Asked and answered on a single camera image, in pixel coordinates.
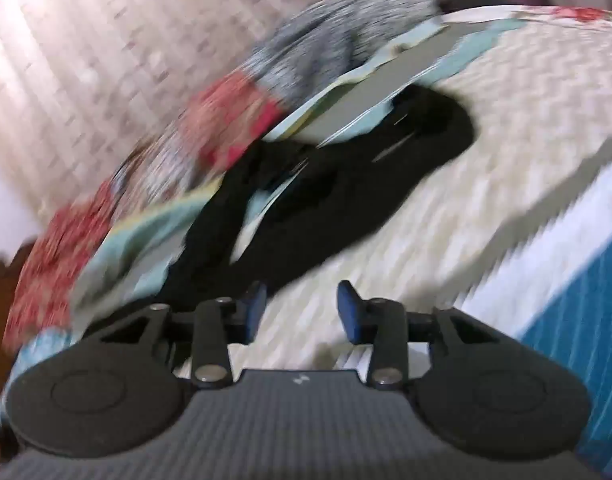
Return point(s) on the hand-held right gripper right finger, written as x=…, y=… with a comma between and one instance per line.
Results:
x=348, y=311

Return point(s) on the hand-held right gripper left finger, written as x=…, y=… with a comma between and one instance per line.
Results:
x=256, y=306

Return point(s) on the black pants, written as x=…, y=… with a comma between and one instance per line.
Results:
x=306, y=195

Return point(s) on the red floral pillow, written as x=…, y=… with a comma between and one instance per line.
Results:
x=225, y=115

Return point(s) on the red floral cloth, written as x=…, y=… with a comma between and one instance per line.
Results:
x=60, y=255

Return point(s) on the patterned bedspread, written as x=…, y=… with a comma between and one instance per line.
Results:
x=511, y=125

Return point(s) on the brown wooden furniture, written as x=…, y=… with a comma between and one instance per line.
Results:
x=5, y=310

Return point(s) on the grey white patterned pillow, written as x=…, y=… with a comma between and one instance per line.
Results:
x=336, y=40

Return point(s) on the floral curtain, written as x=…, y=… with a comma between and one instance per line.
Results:
x=100, y=60

